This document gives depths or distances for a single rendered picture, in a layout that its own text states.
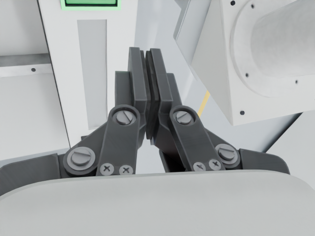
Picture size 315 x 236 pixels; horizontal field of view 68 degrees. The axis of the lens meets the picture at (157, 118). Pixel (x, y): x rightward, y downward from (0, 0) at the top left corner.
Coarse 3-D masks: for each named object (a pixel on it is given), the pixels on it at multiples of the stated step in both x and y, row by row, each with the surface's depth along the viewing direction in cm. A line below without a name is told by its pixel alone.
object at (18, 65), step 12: (0, 60) 36; (12, 60) 37; (24, 60) 37; (36, 60) 38; (48, 60) 38; (0, 72) 36; (12, 72) 37; (24, 72) 38; (36, 72) 38; (48, 72) 39
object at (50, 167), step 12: (48, 156) 8; (60, 156) 8; (0, 168) 8; (12, 168) 8; (24, 168) 8; (36, 168) 8; (48, 168) 8; (60, 168) 8; (0, 180) 7; (12, 180) 7; (24, 180) 7; (36, 180) 7; (0, 192) 7
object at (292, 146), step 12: (300, 120) 288; (312, 120) 274; (288, 132) 308; (300, 132) 291; (312, 132) 276; (276, 144) 330; (288, 144) 310; (300, 144) 293; (312, 144) 279; (288, 156) 314; (300, 156) 296; (312, 156) 281; (300, 168) 299; (312, 168) 283; (312, 180) 286
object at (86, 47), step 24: (48, 0) 21; (48, 24) 23; (72, 24) 23; (96, 24) 25; (120, 24) 25; (72, 48) 25; (96, 48) 27; (120, 48) 27; (72, 72) 28; (96, 72) 29; (72, 96) 30; (96, 96) 32; (72, 120) 34; (96, 120) 36; (72, 144) 38
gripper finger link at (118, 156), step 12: (120, 108) 9; (132, 108) 9; (108, 120) 9; (120, 120) 9; (132, 120) 9; (108, 132) 8; (120, 132) 8; (132, 132) 8; (108, 144) 8; (120, 144) 8; (132, 144) 8; (108, 156) 8; (120, 156) 8; (132, 156) 8; (108, 168) 7; (120, 168) 7; (132, 168) 7
